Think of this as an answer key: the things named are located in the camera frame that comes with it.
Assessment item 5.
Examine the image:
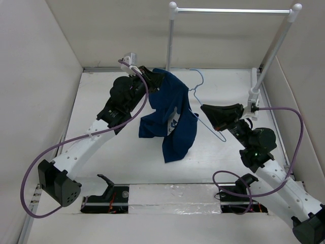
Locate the white clothes rack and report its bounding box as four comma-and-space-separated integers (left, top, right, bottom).
166, 2, 303, 106

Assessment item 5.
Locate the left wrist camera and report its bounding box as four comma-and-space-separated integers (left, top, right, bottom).
120, 52, 139, 76

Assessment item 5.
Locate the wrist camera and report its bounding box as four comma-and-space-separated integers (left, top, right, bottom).
241, 99, 259, 121
120, 52, 139, 76

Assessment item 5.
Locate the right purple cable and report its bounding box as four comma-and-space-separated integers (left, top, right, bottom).
212, 106, 305, 214

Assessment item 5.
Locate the light blue wire hanger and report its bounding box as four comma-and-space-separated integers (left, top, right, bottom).
186, 68, 227, 142

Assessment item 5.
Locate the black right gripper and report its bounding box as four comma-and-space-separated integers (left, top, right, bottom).
201, 103, 251, 148

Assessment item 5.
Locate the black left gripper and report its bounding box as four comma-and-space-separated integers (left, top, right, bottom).
126, 66, 165, 113

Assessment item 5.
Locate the blue t shirt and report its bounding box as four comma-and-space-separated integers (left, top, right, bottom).
139, 68, 198, 163

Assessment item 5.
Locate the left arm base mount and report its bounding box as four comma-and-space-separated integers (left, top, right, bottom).
80, 174, 130, 214

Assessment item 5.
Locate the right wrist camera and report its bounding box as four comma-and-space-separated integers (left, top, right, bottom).
241, 99, 259, 121

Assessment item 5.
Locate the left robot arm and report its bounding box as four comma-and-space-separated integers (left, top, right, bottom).
38, 66, 165, 207

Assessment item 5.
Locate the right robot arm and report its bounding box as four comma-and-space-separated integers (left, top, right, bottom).
201, 104, 324, 243

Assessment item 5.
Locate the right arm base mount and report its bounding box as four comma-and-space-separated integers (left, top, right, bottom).
214, 173, 258, 215

